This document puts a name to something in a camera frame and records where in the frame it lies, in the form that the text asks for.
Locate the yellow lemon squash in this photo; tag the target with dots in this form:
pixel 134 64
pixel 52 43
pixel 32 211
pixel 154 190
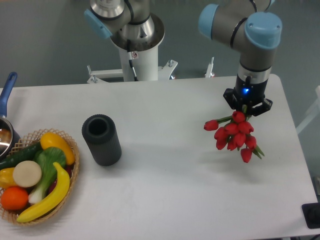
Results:
pixel 50 139

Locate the yellow bell pepper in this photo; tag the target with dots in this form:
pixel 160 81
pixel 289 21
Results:
pixel 6 178

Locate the blue handled saucepan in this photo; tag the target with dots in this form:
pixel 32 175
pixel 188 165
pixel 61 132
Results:
pixel 8 136

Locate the yellow banana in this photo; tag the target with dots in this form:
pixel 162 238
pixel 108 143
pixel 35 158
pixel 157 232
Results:
pixel 50 201

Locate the dark grey ribbed vase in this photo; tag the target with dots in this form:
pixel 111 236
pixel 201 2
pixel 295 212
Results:
pixel 100 134

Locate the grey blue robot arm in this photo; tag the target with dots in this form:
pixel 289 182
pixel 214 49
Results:
pixel 245 26

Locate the green bok choy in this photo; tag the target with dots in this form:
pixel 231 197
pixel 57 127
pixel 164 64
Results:
pixel 46 159

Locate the beige round mushroom cap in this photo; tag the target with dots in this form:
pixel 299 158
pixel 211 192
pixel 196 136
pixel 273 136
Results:
pixel 27 174

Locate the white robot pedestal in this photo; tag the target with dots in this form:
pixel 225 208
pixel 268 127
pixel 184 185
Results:
pixel 137 45

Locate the woven wicker basket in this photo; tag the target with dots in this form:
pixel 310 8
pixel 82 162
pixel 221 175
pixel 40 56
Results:
pixel 29 139

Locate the red tulip bouquet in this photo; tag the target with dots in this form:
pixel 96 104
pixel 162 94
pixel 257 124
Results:
pixel 234 132

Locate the dark red fruit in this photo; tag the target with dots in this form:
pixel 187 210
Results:
pixel 68 169

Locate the orange fruit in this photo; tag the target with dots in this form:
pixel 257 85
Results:
pixel 14 198

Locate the black device at table edge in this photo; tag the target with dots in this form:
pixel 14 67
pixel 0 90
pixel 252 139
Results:
pixel 311 213

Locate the green cucumber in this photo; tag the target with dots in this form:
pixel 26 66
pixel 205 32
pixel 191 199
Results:
pixel 25 154

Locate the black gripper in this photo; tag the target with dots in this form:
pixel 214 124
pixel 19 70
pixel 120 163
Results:
pixel 250 94

